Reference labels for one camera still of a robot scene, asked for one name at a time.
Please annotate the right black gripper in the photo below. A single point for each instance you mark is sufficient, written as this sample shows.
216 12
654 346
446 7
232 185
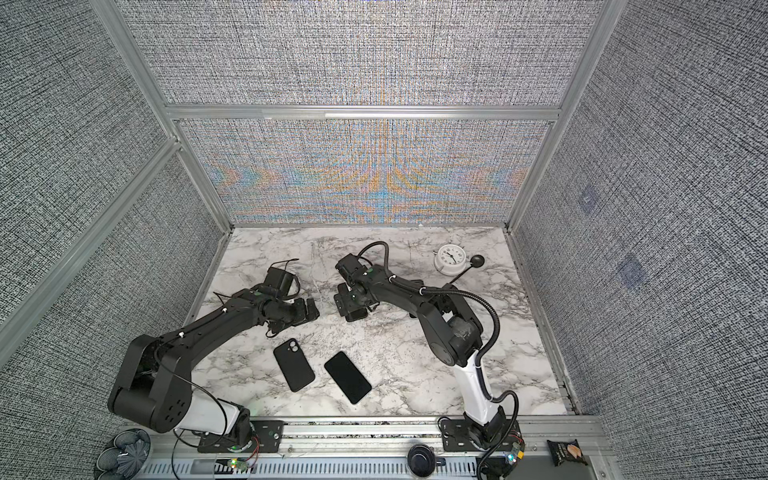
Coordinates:
348 305

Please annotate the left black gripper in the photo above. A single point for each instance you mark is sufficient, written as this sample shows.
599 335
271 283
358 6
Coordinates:
304 315

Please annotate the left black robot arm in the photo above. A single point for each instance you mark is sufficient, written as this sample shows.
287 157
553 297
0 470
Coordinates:
154 386

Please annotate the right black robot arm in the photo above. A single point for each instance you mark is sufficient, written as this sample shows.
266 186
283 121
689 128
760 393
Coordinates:
452 331

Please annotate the black phone case front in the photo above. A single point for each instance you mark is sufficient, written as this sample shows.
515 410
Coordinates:
294 365

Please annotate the black phone front screen up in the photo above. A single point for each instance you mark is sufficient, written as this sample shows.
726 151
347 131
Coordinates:
348 377

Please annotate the white round clock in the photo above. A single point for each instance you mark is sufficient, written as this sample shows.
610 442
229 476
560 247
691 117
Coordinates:
450 259

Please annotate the black round-head spoon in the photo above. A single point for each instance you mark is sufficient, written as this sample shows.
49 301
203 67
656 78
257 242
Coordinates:
475 262

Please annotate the small green circuit board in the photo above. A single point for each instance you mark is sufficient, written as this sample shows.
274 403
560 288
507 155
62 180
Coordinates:
239 464

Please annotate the black round knob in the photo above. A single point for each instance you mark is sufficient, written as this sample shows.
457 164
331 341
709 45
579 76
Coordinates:
422 461

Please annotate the black fan left corner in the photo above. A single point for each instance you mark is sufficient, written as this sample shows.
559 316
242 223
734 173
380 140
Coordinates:
124 456

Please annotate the right green circuit board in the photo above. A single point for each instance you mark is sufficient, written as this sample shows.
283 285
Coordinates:
514 454

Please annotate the snack packet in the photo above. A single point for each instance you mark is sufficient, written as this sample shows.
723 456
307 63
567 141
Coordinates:
562 452

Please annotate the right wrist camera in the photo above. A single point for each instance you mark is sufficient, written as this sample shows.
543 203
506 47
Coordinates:
351 269

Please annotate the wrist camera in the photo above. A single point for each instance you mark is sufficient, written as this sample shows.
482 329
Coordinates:
351 269
281 283

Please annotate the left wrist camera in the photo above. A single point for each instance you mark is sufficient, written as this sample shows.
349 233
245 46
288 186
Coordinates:
281 283

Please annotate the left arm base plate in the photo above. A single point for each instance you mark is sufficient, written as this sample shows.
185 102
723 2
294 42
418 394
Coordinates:
258 436

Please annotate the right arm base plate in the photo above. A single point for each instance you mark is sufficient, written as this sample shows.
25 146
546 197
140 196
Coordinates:
455 435

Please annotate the aluminium front rail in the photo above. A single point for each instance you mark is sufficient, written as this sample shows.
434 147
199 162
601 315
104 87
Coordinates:
377 447

